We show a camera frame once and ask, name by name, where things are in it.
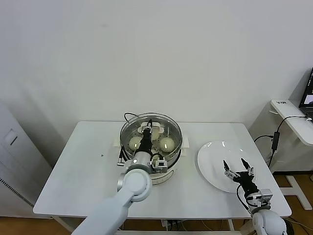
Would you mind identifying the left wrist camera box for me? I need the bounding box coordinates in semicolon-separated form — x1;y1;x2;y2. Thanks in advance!
151;156;169;173

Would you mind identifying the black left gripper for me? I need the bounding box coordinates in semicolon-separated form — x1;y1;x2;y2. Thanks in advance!
138;118;154;153

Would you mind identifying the thin black cable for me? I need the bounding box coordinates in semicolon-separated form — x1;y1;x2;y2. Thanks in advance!
253;134;273;144
268;149;276;168
276;115;313;133

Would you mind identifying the stainless steel steamer basket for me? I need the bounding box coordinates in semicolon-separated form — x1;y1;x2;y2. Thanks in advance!
112;115;190;167

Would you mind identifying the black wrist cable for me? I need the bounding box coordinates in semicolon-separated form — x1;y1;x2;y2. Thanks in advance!
116;146;128;167
235;185;252;217

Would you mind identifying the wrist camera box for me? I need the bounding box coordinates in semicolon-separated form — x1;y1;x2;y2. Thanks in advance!
151;156;169;173
248;188;273;208

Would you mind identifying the white power strip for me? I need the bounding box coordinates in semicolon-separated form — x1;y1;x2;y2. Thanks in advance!
160;219;183;230

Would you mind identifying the glass lid with cream handle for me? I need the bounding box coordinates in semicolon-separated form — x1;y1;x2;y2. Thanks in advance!
119;112;183;157

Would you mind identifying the black usb hub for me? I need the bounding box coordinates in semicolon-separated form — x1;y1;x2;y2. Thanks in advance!
271;131;280;150

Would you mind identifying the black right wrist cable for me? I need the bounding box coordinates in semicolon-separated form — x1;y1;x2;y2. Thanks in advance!
235;185;252;217

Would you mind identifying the white table frame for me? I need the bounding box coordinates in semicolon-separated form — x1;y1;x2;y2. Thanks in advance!
50;216;269;235

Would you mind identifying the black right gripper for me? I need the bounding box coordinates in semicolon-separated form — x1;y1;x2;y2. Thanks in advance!
222;158;260;198

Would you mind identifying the cream electric cooker base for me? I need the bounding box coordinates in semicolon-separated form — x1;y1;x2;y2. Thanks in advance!
119;149;188;187

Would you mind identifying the light grey cabinet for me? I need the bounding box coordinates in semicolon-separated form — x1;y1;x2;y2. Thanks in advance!
0;97;53;218

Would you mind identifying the white round plate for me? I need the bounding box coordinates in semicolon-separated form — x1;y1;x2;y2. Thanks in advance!
195;141;257;193

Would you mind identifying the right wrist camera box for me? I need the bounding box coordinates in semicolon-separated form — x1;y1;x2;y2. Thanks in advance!
248;188;273;208

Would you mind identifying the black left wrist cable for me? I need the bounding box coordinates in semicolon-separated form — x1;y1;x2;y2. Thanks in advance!
116;146;128;167

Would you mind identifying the black laptop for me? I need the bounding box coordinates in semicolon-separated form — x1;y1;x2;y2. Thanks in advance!
298;66;313;116

